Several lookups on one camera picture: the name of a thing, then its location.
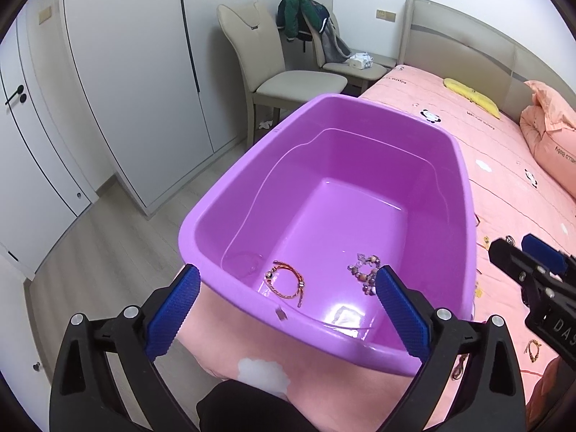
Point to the bed with pink sheet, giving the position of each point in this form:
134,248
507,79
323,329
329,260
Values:
504,180

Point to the green and grey jacket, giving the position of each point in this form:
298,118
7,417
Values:
310,22

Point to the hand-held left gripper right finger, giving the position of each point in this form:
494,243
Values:
400,310

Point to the beige upholstered chair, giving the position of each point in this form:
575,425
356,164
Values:
355,72
288,83

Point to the white tissue pack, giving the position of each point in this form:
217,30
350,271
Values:
361,60

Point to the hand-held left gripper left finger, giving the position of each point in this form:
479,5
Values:
175,310

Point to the purple plastic basin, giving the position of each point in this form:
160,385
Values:
342,198

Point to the yellow pillow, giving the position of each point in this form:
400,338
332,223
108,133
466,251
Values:
472,96

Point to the beige bed headboard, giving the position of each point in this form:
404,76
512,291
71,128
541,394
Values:
459,45

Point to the white door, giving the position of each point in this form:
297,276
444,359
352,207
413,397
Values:
40,144

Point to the beige wall switch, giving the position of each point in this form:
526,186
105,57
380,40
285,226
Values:
385,15

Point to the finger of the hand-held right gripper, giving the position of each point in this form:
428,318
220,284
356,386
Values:
544,252
510,261

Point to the white wardrobe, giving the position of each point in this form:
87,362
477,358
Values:
135,76

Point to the person's right hand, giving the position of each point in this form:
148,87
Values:
558,396

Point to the white paper scrap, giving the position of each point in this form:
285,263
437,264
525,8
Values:
264,123

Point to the folded pink quilt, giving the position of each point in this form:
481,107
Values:
553,135

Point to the person's black clothing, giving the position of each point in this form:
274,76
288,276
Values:
252,409

